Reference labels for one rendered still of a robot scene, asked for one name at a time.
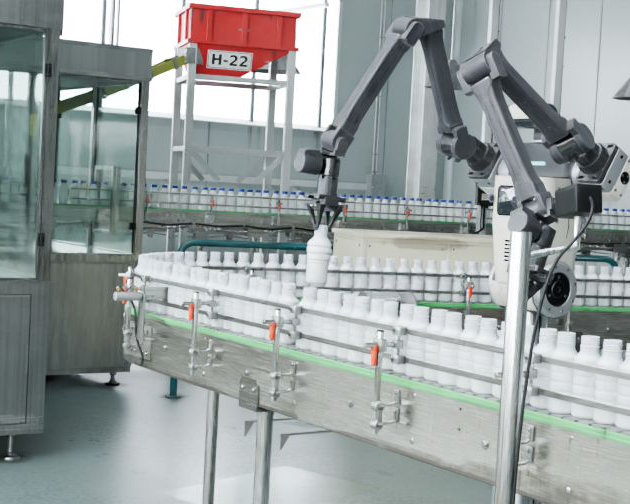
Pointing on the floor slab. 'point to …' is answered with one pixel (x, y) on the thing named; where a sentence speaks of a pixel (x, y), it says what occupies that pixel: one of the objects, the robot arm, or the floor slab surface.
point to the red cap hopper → (281, 32)
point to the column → (422, 118)
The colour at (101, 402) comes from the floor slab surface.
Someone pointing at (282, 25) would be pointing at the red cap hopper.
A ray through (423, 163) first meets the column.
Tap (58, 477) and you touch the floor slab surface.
